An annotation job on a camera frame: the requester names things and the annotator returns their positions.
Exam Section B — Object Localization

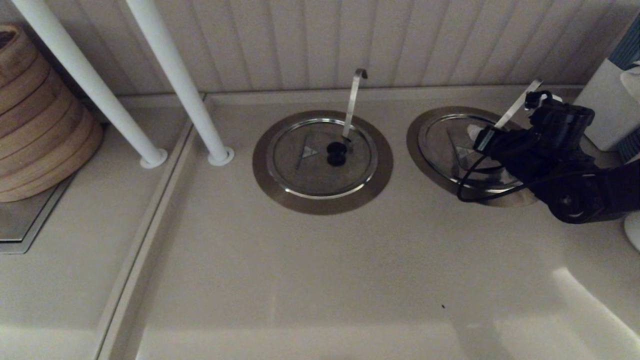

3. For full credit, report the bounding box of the round steel lid black knob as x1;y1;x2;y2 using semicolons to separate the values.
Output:
266;118;379;200
418;114;531;193

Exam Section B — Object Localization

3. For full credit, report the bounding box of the steel ladle hooked handle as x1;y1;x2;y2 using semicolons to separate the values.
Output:
494;78;544;130
341;68;369;143

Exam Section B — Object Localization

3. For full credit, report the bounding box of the round steel well rim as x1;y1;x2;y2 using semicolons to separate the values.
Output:
406;106;601;208
252;110;394;216

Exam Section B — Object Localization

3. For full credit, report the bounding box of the white rectangular box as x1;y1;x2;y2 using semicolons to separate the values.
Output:
572;58;640;152

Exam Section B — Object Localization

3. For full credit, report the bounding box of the white cup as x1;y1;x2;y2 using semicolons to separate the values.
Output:
620;65;640;103

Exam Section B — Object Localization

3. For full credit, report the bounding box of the white round base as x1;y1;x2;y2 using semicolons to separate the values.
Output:
623;210;640;252

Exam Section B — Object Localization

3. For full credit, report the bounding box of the teal striped container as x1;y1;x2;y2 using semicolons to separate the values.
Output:
607;12;640;163

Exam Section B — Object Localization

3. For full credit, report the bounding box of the white support pole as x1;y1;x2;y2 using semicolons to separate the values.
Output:
10;0;169;169
125;0;235;167

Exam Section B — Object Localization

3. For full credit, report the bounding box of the bamboo steamer stack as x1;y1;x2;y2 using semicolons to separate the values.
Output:
0;24;104;203

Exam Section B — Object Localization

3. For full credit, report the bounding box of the flat steel tray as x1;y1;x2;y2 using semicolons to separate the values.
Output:
0;172;76;255

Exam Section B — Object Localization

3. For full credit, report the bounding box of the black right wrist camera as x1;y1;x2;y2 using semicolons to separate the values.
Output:
524;90;596;152

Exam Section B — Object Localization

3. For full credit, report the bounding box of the black cable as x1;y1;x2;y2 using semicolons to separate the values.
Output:
456;152;536;203

